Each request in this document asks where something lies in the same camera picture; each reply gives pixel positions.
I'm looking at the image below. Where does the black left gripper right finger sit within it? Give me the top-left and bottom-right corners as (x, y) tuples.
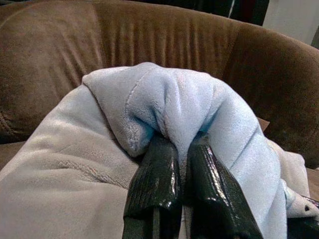
(183, 135), (263, 239)

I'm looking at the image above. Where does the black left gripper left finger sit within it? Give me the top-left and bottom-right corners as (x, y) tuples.
(122, 135), (182, 239)

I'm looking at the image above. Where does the brown velvet sofa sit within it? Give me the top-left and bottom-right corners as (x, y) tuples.
(0, 0), (319, 197)

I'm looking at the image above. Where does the light grey-blue plush pillow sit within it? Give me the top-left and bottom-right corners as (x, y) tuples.
(0, 61), (319, 239)

